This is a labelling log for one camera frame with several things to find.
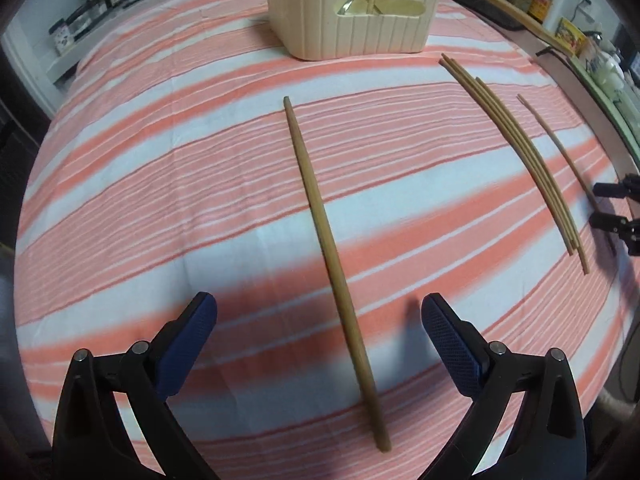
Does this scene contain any short wooden chopstick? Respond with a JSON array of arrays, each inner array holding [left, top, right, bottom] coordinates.
[[518, 93, 601, 212]]

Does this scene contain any white teapot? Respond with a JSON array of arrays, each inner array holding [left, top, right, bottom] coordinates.
[[586, 49, 625, 101]]

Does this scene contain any yellow seasoning box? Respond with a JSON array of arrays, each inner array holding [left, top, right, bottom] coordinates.
[[555, 18, 587, 55]]

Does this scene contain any wooden cutting board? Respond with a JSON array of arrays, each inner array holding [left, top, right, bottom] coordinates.
[[484, 0, 574, 58]]

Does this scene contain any striped pink tablecloth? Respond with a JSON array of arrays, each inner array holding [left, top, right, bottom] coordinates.
[[14, 0, 639, 479]]

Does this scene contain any cream plastic utensil holder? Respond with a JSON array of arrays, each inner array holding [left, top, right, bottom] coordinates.
[[267, 0, 438, 61]]

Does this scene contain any white spice jar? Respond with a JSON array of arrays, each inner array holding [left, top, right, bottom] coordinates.
[[49, 18, 75, 56]]

